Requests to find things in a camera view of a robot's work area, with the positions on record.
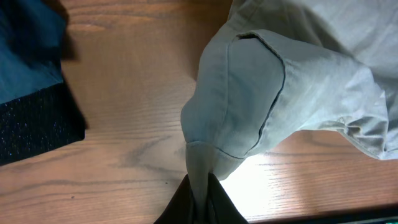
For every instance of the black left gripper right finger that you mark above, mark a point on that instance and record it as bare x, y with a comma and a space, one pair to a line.
220, 208

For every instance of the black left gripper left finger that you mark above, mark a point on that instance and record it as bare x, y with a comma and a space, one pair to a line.
181, 208

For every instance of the khaki shorts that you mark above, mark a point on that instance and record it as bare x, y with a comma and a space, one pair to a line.
277, 67

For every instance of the folded navy blue shorts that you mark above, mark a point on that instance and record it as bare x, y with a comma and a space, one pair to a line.
31, 38

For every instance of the folded black corduroy garment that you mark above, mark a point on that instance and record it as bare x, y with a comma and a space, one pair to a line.
40, 122

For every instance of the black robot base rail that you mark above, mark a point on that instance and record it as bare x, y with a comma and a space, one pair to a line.
371, 215

